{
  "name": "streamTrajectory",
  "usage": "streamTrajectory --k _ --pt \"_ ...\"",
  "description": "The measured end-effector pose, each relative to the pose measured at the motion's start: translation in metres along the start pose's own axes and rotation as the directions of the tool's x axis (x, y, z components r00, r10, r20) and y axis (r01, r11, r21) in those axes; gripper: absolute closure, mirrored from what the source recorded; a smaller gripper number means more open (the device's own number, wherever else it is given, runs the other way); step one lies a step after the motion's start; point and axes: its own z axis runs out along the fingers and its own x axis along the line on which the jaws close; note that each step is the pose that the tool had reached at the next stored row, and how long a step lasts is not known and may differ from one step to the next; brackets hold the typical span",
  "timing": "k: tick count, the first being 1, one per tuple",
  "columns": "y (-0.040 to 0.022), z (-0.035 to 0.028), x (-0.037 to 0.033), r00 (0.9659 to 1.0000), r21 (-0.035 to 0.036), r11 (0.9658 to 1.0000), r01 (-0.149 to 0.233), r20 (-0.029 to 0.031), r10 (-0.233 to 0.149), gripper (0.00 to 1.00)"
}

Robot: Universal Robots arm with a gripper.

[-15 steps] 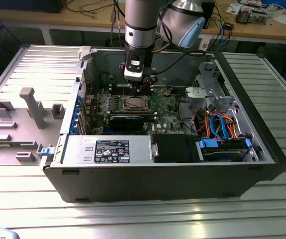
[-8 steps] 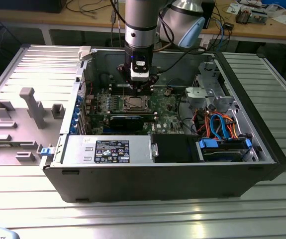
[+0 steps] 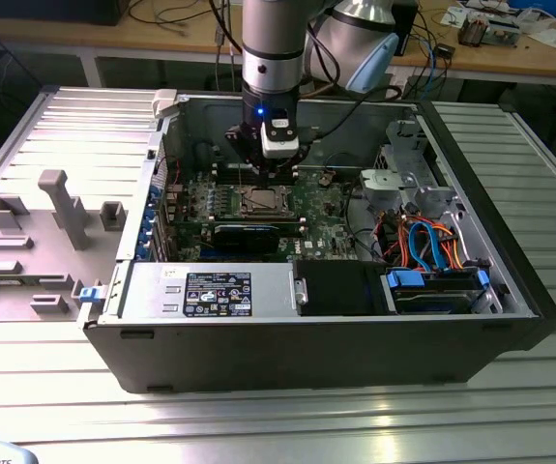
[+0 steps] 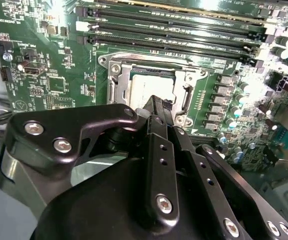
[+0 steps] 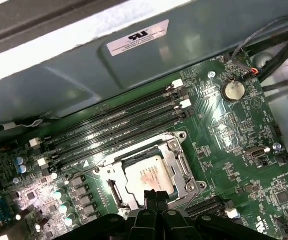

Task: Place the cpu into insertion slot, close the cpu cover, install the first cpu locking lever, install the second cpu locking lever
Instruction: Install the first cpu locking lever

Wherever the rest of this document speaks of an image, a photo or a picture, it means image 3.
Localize blue plastic clip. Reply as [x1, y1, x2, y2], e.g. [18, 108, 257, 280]
[78, 284, 107, 305]

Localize white papers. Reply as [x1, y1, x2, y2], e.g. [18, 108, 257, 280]
[523, 26, 556, 52]

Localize green motherboard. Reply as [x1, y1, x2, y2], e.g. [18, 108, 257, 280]
[161, 166, 378, 266]

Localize blue flat cable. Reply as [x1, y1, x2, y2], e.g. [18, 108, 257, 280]
[408, 216, 448, 275]

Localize white camera on black bracket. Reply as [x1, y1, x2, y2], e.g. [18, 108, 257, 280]
[259, 108, 302, 160]

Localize silver power supply unit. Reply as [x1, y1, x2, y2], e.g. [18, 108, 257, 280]
[129, 260, 304, 324]

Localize black graphics card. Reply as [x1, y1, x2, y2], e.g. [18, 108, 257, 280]
[211, 220, 282, 256]

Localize grey electronic device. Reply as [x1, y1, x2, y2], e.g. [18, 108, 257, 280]
[487, 17, 523, 48]

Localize black and grey PC case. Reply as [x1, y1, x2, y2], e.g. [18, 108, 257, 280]
[77, 90, 556, 395]

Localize grey parts rack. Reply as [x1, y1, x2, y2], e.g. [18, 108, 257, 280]
[0, 168, 130, 324]

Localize silver drive cage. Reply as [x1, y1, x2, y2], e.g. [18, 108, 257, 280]
[372, 119, 458, 219]

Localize wooden workbench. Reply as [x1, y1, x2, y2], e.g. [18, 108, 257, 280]
[0, 0, 556, 91]

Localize blue box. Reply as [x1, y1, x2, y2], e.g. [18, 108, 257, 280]
[508, 0, 556, 18]

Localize hard disk drive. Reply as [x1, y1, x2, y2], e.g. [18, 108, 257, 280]
[387, 282, 489, 316]

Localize silver metal bracket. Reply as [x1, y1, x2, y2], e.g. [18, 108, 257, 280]
[358, 167, 418, 204]

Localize orange wire bundle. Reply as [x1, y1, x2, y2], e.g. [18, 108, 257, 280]
[376, 212, 465, 272]

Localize tall black box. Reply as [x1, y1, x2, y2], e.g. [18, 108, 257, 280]
[396, 0, 422, 58]

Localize metal socket cover frame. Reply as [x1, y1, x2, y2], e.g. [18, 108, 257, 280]
[241, 186, 292, 216]

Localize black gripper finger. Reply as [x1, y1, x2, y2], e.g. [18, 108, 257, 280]
[268, 139, 315, 190]
[223, 124, 272, 190]

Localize copper and black cooler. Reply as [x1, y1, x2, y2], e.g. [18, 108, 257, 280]
[456, 12, 490, 48]

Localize beige plastic block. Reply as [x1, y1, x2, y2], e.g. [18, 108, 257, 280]
[153, 89, 181, 118]

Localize CPU socket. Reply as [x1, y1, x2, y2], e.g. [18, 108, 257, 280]
[239, 186, 295, 217]

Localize blue disk carrier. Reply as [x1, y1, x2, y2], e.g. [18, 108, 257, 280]
[387, 269, 491, 304]

